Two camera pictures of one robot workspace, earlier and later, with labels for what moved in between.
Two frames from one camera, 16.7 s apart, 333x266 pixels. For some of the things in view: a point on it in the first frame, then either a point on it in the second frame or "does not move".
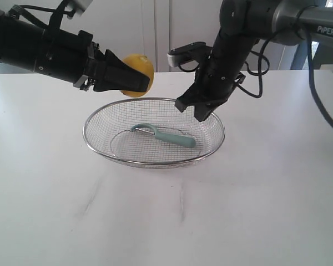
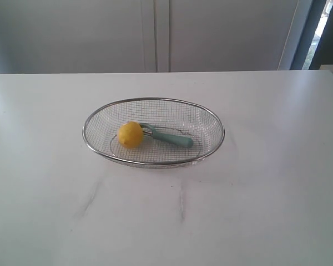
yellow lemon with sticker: [144, 64] → [130, 134]
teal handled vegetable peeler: [187, 142] does not move
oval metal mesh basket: [151, 132] does not move
